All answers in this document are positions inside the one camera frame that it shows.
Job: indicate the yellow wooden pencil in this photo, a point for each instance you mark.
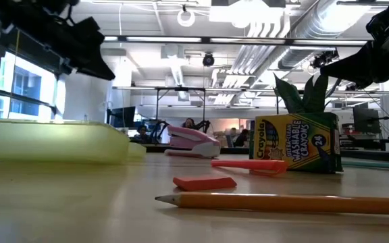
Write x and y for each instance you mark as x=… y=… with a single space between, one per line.
x=282 y=203

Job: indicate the succulent plant in white pot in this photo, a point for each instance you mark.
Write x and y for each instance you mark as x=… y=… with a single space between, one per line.
x=311 y=96

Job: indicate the orange highlighter pen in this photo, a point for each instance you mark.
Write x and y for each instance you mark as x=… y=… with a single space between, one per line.
x=248 y=164

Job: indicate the black background workstation frame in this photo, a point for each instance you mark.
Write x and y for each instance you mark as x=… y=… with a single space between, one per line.
x=180 y=89

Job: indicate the black overhead crossbar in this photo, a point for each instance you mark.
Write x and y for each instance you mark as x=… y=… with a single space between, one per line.
x=248 y=40

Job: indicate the yellow-green plastic pencil case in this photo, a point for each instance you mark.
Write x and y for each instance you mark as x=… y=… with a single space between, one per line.
x=46 y=141

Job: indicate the dark background desk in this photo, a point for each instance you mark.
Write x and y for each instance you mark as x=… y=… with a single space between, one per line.
x=370 y=143

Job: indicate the green pen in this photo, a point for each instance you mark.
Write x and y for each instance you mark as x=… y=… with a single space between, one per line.
x=377 y=164

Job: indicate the silver ventilation duct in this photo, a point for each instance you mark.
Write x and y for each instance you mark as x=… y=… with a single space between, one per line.
x=319 y=30

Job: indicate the black aluminium table frame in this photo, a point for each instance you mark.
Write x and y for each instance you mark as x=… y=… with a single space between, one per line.
x=373 y=156

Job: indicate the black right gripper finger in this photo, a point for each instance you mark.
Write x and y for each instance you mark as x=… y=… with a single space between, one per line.
x=356 y=69

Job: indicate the black computer monitor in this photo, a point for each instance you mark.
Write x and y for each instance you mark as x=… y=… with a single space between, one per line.
x=123 y=117
x=366 y=119

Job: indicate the person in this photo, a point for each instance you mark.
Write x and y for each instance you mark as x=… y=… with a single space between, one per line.
x=142 y=132
x=241 y=137
x=189 y=123

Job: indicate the bright window with dark frame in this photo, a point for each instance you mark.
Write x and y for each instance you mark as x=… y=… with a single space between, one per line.
x=25 y=94

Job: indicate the orange-red eraser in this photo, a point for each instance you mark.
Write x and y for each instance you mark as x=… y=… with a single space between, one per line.
x=203 y=183

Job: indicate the round black ceiling camera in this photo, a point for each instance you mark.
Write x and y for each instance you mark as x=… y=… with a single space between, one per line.
x=208 y=60

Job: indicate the pink and white stapler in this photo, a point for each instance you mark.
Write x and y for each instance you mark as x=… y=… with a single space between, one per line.
x=194 y=140

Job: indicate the yellow Crayola crayon box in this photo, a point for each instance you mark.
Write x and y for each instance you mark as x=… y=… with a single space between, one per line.
x=292 y=141

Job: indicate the black ceiling camera cluster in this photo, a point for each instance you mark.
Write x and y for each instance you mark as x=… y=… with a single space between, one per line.
x=323 y=59

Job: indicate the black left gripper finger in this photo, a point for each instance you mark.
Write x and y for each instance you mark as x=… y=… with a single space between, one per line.
x=95 y=64

